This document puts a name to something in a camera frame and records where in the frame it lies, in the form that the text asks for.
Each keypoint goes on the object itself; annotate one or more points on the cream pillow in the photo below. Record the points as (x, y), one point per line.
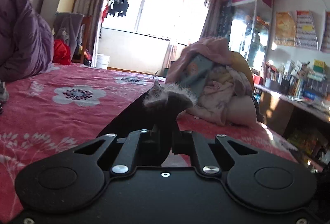
(241, 111)

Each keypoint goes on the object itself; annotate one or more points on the glass display cabinet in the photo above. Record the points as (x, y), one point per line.
(250, 30)

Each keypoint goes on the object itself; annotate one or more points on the yellow map wall poster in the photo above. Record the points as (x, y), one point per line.
(285, 29)

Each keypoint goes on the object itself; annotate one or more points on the pink garment on pile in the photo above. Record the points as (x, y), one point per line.
(214, 49)

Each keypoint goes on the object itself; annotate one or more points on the right curtain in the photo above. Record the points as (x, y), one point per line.
(211, 24)

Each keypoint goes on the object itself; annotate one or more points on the white floral pyjama garment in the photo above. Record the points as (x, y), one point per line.
(223, 83)

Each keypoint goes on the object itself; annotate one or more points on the row of books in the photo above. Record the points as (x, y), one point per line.
(298, 79)

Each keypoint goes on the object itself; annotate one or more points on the wooden chair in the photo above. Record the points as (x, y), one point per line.
(86, 22)

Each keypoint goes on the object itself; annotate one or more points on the hanging dark laundry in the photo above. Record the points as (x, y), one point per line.
(115, 7)

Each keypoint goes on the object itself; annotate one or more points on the wooden desk shelf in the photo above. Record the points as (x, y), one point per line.
(300, 124)

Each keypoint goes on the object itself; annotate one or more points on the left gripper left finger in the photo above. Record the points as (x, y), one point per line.
(136, 151)

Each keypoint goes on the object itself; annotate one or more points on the teal cartoon print garment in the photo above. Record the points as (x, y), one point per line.
(195, 75)

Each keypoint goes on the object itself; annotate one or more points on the purple duvet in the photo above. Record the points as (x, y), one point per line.
(26, 41)

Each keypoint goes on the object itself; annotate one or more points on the folded grey sweater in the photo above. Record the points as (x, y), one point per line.
(4, 95)

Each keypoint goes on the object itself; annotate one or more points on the pink floral bed blanket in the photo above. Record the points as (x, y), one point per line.
(57, 110)

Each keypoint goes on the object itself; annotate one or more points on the red chart wall poster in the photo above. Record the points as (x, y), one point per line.
(306, 36)

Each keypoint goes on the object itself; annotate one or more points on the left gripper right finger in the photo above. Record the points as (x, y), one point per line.
(195, 146)

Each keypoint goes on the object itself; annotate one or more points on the white plastic bucket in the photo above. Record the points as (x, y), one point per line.
(102, 61)

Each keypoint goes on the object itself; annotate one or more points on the yellow garment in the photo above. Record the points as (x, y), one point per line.
(240, 64)

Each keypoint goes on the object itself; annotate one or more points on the grey blanket on chair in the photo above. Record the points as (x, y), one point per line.
(68, 28)

